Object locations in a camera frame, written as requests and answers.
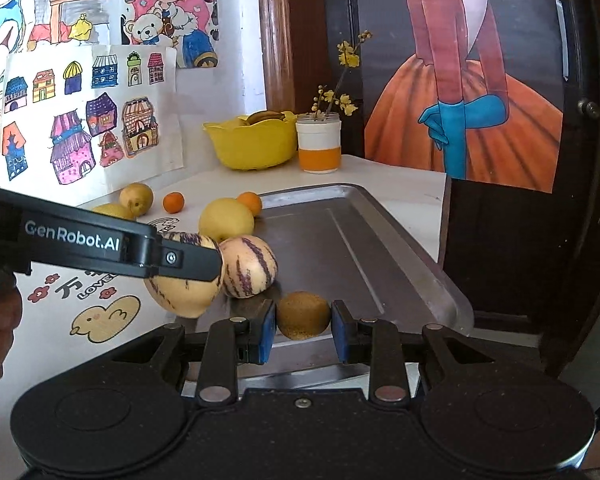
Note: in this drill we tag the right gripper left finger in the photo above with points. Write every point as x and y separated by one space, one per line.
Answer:
130 409

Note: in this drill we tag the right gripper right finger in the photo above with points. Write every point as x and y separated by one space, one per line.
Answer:
487 413

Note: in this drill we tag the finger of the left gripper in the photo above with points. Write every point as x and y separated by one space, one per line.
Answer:
185 261

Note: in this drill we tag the striped pepino melon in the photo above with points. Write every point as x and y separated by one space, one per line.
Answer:
250 266
186 299

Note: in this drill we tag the small orange mandarin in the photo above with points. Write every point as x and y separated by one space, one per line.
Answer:
173 202
252 201

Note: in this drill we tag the large yellow lemon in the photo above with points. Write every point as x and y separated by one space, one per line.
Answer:
225 218

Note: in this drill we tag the yellow pear back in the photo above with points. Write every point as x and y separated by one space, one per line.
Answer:
137 198

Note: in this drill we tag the yellow pear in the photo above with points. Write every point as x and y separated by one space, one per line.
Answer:
115 210
137 198

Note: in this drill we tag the yellow pear front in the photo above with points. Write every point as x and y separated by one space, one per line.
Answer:
115 210

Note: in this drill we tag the fruits inside yellow bowl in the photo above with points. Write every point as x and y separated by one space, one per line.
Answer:
257 117

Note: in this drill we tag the colourful houses drawing paper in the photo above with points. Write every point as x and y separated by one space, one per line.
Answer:
80 122

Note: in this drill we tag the yellow plastic bowl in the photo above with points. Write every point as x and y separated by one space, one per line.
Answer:
265 145

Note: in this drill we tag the silver metal tray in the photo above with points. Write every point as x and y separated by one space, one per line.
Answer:
338 242

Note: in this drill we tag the orange white jar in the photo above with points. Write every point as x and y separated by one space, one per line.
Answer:
319 145

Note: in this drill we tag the cartoon girl teddy drawing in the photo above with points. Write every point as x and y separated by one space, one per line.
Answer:
191 27

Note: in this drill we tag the yellow flower twig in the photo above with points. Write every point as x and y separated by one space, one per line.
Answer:
330 102

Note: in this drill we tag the girl orange dress poster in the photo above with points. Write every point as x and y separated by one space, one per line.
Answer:
452 107

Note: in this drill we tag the brown wooden door frame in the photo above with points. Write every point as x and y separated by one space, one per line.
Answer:
295 52

